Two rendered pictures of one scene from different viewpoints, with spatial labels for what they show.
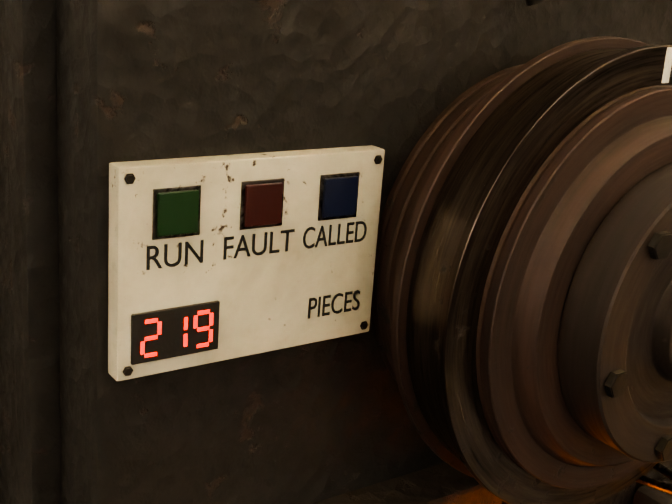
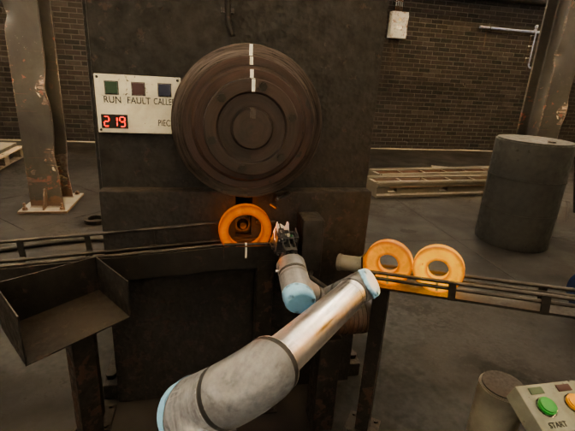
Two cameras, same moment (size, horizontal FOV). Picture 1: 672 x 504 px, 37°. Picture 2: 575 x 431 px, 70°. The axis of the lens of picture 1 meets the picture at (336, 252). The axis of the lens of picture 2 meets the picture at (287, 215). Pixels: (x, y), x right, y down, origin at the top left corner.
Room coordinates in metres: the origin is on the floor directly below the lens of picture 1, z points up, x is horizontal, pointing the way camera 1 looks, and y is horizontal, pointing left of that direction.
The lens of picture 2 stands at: (-0.22, -0.94, 1.27)
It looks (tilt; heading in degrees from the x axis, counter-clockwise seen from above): 19 degrees down; 24
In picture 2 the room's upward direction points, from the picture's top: 3 degrees clockwise
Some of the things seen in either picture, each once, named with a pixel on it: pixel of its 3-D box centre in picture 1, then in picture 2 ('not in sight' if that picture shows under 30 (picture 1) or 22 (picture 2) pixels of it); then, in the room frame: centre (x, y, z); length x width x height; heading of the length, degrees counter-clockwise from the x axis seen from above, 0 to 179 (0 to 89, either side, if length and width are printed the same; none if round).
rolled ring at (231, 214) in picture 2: not in sight; (245, 229); (0.95, -0.26, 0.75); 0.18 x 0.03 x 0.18; 127
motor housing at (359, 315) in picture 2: not in sight; (334, 363); (1.03, -0.61, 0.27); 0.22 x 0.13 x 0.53; 126
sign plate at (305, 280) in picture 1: (253, 256); (139, 104); (0.82, 0.07, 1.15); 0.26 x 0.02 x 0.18; 126
